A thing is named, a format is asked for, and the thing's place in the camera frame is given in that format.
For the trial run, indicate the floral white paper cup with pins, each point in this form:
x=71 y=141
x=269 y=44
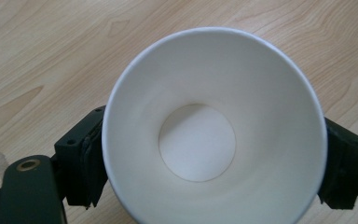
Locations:
x=214 y=77

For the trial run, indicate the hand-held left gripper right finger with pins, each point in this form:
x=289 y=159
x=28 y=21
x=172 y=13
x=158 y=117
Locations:
x=346 y=168

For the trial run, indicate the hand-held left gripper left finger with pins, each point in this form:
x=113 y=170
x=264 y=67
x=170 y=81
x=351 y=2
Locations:
x=80 y=161

